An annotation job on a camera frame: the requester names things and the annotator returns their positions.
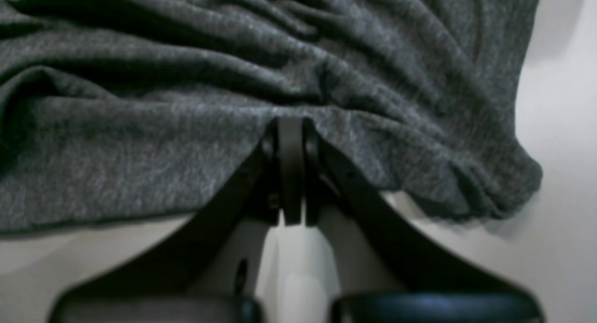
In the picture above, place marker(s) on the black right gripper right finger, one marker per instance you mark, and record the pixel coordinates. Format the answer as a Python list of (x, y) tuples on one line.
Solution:
[(440, 287)]

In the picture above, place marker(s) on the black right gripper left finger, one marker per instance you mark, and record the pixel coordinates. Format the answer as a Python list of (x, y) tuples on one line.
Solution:
[(156, 286)]

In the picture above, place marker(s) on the grey t-shirt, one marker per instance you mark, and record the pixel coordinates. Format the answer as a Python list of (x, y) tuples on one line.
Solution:
[(127, 109)]

